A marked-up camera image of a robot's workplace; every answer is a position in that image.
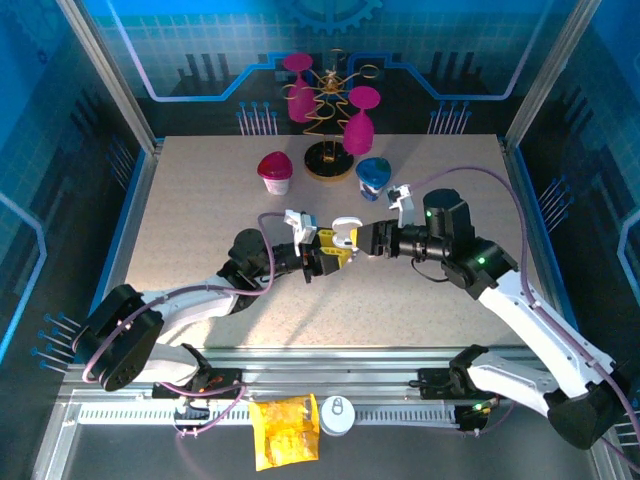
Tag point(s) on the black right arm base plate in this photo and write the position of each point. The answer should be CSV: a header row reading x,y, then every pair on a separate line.
x,y
435,382

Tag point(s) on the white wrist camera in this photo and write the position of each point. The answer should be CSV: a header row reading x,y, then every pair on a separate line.
x,y
302,225
402,200

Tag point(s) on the white pull-tab can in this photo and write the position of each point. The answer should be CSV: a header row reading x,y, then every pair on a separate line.
x,y
337,415

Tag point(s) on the magenta wine glass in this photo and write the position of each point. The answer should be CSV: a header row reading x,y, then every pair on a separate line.
x,y
359,132
300,102

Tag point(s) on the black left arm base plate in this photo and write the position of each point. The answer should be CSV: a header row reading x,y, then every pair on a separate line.
x,y
225,377

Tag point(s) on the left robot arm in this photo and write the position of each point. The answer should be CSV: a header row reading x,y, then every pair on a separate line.
x,y
200,302

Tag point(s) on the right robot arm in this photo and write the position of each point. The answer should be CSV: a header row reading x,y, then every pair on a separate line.
x,y
525,320

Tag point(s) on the aluminium frame rail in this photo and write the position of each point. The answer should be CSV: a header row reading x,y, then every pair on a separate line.
x,y
325,362

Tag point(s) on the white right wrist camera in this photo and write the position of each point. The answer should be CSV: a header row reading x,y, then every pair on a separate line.
x,y
402,200

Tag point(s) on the yellow snack bag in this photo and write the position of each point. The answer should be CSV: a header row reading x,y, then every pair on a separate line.
x,y
285,430

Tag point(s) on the white earbuds charging case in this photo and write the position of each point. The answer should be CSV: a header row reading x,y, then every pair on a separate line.
x,y
342,223

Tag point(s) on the white cup with pink lid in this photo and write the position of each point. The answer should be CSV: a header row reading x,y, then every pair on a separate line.
x,y
275,170

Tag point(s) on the aluminium frame post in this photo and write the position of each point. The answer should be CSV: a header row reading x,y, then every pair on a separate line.
x,y
110,80
550,75

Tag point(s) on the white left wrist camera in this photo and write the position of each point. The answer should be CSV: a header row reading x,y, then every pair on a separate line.
x,y
302,225

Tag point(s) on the white cup with blue lid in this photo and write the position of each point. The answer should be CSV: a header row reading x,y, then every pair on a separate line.
x,y
372,172

